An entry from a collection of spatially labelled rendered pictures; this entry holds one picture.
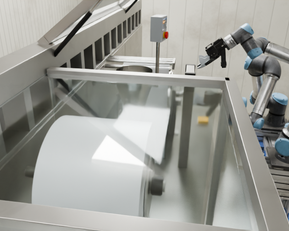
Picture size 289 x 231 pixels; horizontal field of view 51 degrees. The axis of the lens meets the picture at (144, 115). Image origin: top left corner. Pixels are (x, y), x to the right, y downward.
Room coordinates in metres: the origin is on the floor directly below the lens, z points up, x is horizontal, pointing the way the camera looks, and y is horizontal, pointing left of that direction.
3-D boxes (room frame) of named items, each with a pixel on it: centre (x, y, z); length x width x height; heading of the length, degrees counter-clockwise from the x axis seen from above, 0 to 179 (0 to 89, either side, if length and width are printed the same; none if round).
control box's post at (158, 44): (1.28, -0.05, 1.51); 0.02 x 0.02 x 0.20
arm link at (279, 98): (2.12, -1.01, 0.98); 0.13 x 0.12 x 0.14; 51
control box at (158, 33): (1.27, -0.06, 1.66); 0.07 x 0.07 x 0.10; 69
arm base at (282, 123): (2.11, -1.01, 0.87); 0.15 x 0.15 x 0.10
